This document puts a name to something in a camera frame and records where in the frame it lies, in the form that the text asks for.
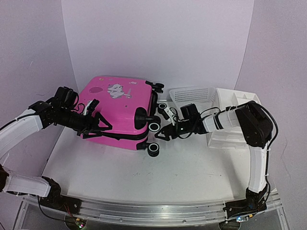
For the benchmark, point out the pink cartoon suitcase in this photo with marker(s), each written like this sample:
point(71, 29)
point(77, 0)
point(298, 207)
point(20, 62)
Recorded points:
point(129, 105)

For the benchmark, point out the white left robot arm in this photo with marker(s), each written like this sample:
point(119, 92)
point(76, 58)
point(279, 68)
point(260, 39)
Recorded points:
point(27, 140)

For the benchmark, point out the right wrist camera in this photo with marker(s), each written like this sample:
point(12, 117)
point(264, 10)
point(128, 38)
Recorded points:
point(171, 116)

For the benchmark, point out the white plastic mesh basket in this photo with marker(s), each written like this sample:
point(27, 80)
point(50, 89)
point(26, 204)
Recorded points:
point(202, 97)

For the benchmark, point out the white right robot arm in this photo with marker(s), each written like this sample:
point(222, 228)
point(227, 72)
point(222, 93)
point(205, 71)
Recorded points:
point(256, 124)

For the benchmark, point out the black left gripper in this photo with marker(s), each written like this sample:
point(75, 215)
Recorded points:
point(88, 127)

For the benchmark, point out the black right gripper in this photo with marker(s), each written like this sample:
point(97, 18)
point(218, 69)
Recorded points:
point(165, 131)

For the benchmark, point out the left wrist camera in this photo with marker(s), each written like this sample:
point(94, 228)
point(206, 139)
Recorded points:
point(90, 107)

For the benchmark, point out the white drawer desk organizer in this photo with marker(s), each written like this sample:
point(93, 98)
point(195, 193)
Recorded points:
point(230, 137)

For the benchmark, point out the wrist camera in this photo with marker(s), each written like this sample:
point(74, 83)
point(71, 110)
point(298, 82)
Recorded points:
point(90, 107)
point(171, 116)

